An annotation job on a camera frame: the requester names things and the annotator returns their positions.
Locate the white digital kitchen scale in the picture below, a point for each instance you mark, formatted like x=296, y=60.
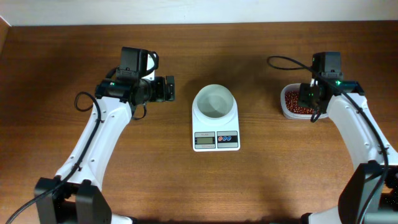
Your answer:
x=215, y=135

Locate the white round bowl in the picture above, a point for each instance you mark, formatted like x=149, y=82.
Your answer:
x=213, y=101

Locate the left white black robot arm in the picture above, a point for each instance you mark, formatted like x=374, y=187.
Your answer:
x=74, y=194

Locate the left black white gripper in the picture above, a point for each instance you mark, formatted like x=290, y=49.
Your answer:
x=161, y=83

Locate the clear plastic bean container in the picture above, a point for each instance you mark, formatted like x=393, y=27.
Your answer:
x=286, y=112

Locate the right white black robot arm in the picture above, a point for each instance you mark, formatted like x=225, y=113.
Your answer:
x=370, y=196

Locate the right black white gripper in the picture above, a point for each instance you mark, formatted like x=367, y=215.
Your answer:
x=303, y=98

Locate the red beans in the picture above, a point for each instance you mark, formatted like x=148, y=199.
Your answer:
x=291, y=102

